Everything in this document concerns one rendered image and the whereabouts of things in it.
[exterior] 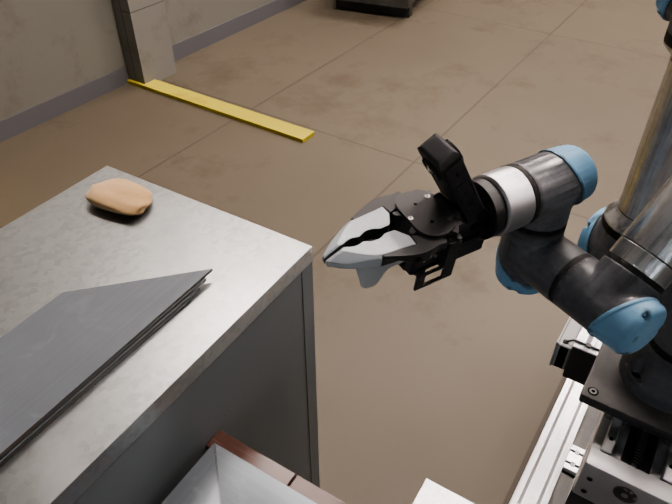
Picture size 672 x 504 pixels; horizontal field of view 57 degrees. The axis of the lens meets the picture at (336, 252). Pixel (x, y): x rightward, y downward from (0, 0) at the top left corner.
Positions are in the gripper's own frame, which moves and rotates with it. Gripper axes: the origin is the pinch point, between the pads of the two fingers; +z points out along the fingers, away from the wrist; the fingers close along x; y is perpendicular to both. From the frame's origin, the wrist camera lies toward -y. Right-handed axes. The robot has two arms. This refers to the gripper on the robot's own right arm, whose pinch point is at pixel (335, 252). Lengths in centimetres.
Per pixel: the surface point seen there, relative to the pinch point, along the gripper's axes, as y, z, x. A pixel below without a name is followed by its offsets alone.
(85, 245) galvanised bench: 50, 18, 64
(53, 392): 42, 32, 27
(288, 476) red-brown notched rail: 64, 1, 6
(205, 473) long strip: 61, 14, 13
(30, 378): 43, 34, 32
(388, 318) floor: 158, -86, 81
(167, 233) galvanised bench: 49, 3, 59
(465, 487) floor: 148, -64, 7
